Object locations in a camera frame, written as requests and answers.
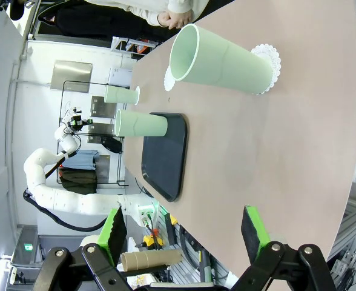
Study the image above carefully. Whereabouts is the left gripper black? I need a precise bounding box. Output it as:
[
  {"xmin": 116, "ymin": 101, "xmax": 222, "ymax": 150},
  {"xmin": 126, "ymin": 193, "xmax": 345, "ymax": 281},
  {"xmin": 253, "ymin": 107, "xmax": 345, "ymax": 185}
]
[{"xmin": 65, "ymin": 106, "xmax": 93, "ymax": 133}]

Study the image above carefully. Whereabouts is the person's left hand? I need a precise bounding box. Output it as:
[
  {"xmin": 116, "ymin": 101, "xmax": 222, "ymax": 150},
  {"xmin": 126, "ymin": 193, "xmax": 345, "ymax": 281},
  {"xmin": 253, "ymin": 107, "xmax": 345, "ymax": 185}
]
[{"xmin": 168, "ymin": 10, "xmax": 194, "ymax": 30}]

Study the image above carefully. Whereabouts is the small metal floor plate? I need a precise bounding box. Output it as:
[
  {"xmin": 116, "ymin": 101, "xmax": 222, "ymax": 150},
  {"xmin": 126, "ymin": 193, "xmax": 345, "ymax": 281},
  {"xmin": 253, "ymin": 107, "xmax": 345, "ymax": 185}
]
[
  {"xmin": 87, "ymin": 122, "xmax": 118, "ymax": 144},
  {"xmin": 90, "ymin": 95, "xmax": 118, "ymax": 118}
]

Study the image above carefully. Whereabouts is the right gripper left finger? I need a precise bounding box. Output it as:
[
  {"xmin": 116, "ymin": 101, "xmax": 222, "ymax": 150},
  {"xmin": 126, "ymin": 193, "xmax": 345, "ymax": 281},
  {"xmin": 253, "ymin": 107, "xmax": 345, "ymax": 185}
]
[{"xmin": 32, "ymin": 206, "xmax": 136, "ymax": 291}]

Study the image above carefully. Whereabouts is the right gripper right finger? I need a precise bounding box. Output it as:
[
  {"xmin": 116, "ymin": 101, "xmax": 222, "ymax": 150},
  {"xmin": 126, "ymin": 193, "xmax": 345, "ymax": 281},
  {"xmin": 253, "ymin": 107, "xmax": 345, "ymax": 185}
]
[{"xmin": 231, "ymin": 204, "xmax": 338, "ymax": 291}]

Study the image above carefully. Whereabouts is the shelf with boxes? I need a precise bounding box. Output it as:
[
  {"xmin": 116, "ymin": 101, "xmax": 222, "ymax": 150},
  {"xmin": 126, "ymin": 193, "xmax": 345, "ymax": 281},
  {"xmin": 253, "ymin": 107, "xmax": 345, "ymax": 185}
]
[{"xmin": 111, "ymin": 36, "xmax": 161, "ymax": 57}]

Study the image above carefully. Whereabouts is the black wire frame rack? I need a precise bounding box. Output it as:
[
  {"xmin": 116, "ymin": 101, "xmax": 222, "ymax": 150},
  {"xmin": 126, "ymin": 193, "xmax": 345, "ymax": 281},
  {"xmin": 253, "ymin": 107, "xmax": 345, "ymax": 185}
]
[{"xmin": 56, "ymin": 79, "xmax": 128, "ymax": 187}]

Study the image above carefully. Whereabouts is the person in white sweatshirt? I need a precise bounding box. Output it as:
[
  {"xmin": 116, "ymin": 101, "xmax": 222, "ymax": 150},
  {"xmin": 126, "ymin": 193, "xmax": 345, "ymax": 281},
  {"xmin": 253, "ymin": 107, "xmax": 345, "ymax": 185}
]
[{"xmin": 37, "ymin": 0, "xmax": 170, "ymax": 42}]

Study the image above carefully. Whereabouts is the cardboard tube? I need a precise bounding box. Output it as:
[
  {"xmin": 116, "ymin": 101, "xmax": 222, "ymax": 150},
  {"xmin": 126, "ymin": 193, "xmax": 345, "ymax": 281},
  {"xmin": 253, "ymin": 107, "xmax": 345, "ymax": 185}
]
[{"xmin": 120, "ymin": 249, "xmax": 183, "ymax": 272}]

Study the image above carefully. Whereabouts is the pale green plastic cup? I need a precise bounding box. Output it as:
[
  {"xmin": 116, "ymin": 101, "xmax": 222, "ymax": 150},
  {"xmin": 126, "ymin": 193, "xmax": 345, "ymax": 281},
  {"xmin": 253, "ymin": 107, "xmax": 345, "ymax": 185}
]
[
  {"xmin": 114, "ymin": 109, "xmax": 169, "ymax": 139},
  {"xmin": 104, "ymin": 85, "xmax": 139, "ymax": 106},
  {"xmin": 168, "ymin": 23, "xmax": 273, "ymax": 95}
]

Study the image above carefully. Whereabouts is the black cloth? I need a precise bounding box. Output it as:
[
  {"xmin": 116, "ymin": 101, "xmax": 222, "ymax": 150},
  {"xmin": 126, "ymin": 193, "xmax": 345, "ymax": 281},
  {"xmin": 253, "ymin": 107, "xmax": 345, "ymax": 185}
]
[{"xmin": 58, "ymin": 168, "xmax": 99, "ymax": 193}]

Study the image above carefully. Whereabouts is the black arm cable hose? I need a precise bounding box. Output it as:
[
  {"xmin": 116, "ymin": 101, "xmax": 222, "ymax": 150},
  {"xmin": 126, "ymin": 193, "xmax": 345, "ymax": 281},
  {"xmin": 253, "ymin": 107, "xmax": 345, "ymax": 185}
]
[{"xmin": 22, "ymin": 187, "xmax": 110, "ymax": 233}]

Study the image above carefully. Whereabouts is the black plastic tray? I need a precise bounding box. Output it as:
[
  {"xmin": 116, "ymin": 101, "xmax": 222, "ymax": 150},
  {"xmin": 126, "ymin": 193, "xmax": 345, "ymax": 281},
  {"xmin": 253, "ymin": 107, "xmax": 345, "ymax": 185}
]
[{"xmin": 140, "ymin": 112, "xmax": 188, "ymax": 203}]

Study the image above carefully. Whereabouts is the black bag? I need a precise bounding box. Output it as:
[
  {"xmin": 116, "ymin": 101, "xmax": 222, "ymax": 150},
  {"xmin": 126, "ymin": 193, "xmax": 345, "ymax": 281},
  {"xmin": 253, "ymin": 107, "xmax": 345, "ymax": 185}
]
[{"xmin": 101, "ymin": 136, "xmax": 123, "ymax": 154}]

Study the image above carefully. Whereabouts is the white box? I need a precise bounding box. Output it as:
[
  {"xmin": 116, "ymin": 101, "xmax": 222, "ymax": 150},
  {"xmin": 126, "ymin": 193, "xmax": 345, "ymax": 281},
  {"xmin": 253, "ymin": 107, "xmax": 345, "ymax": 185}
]
[{"xmin": 107, "ymin": 67, "xmax": 133, "ymax": 89}]

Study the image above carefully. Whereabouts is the large metal floor plate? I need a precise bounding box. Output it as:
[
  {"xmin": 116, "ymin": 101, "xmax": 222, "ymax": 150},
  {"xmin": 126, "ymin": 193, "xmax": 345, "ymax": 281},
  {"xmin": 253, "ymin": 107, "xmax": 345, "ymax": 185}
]
[{"xmin": 50, "ymin": 59, "xmax": 94, "ymax": 93}]

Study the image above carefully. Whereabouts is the blue-grey cloth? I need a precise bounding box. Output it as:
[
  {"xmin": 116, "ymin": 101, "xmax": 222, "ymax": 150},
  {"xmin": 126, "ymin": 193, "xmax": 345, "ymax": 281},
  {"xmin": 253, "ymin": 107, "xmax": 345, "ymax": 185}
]
[{"xmin": 61, "ymin": 150, "xmax": 101, "ymax": 170}]

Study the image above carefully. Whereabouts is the person's left forearm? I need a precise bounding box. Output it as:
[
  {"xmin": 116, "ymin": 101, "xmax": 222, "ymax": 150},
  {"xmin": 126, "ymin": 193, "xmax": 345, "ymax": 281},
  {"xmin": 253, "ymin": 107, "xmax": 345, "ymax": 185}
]
[{"xmin": 167, "ymin": 0, "xmax": 211, "ymax": 15}]

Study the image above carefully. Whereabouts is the cream tape roll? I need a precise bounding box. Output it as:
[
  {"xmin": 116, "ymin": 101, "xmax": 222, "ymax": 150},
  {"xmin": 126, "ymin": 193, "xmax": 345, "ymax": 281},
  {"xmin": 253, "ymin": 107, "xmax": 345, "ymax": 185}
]
[{"xmin": 79, "ymin": 236, "xmax": 102, "ymax": 248}]

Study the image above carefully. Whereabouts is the person's right hand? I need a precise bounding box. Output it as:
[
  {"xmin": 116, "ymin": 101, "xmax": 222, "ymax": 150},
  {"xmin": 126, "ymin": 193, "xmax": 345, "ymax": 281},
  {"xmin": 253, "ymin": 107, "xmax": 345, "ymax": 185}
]
[{"xmin": 157, "ymin": 11, "xmax": 171, "ymax": 28}]

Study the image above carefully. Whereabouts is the yellow emergency stop box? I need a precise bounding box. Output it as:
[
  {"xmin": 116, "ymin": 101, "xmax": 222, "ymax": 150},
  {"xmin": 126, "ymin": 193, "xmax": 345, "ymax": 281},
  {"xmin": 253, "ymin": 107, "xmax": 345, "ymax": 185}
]
[{"xmin": 143, "ymin": 235, "xmax": 163, "ymax": 249}]

